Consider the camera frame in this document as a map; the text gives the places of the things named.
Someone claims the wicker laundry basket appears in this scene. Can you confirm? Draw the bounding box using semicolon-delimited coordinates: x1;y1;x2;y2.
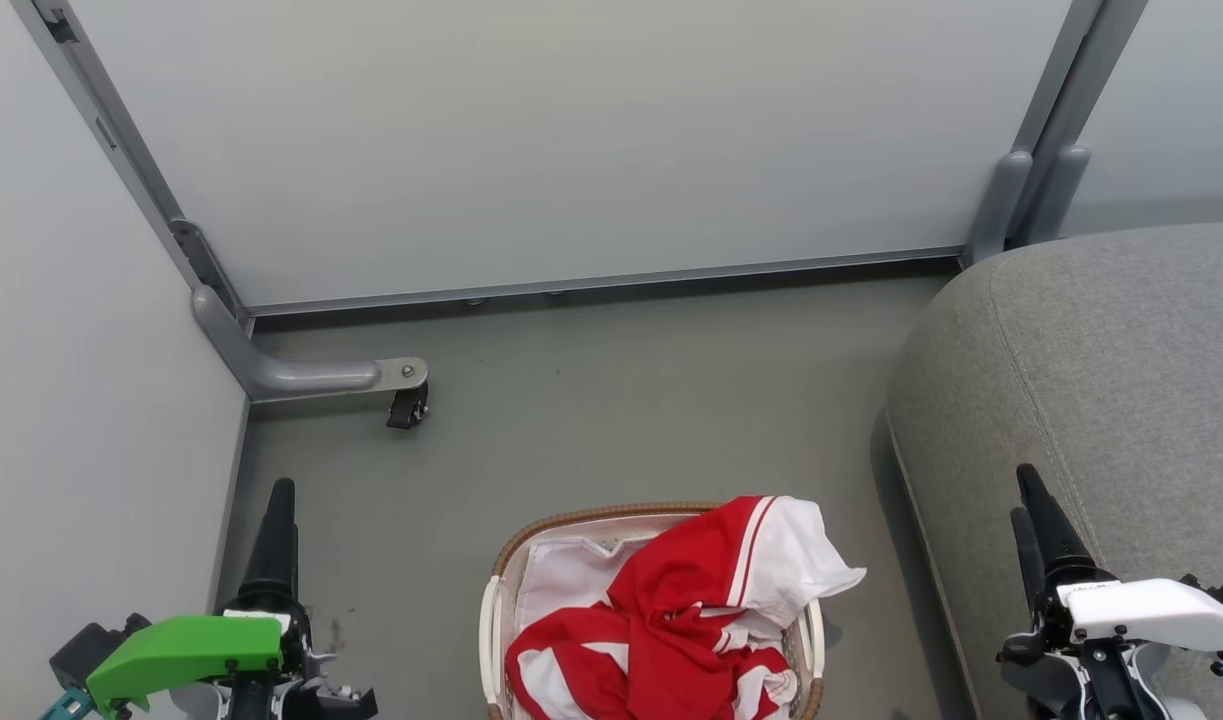
479;502;827;720

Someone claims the grey fabric sofa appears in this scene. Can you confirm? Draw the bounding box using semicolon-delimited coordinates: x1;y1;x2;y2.
886;222;1223;720

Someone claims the grey double partition post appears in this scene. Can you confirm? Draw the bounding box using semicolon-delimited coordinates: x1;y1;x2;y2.
961;0;1152;267

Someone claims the grey partition post with hinge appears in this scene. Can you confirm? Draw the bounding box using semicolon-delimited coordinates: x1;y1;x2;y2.
11;0;254;336

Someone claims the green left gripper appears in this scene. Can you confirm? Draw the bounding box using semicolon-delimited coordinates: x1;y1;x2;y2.
86;478;378;720

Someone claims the grey partition bottom rail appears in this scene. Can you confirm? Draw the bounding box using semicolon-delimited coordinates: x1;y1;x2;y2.
245;245;964;318

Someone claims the red and white garment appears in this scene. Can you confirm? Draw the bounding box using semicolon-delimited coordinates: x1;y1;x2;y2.
505;495;867;720

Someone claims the white basket liner cloth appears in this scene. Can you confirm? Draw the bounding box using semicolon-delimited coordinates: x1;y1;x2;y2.
511;515;712;641

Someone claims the grey partition support leg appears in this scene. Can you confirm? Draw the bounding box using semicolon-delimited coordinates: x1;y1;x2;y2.
192;285;430;405

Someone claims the black caster wheel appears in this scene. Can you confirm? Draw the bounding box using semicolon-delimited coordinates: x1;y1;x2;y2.
386;384;431;430

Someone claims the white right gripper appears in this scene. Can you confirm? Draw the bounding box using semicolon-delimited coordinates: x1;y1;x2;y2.
999;463;1223;720

